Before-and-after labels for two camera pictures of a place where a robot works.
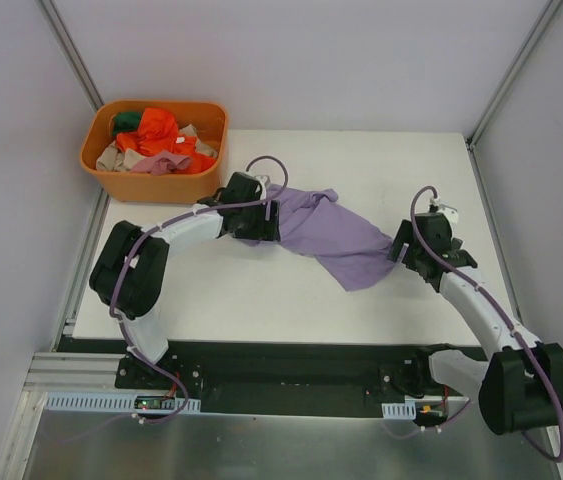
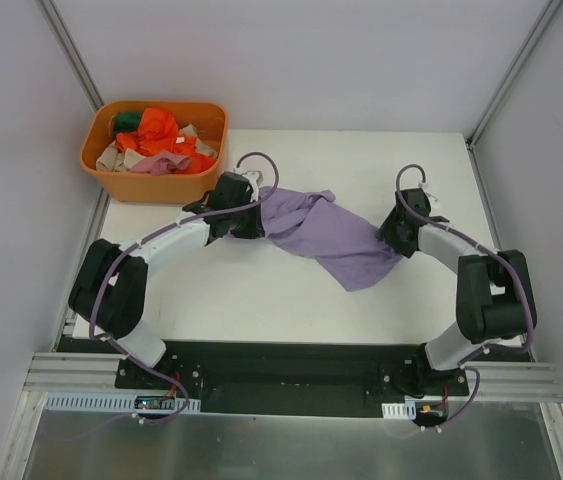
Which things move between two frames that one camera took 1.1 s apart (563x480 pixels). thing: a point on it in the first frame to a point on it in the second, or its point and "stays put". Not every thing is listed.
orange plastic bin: [210, 119] stays put
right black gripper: [402, 248] to [394, 233]
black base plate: [286, 376] stays put
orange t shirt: [157, 131] stays put
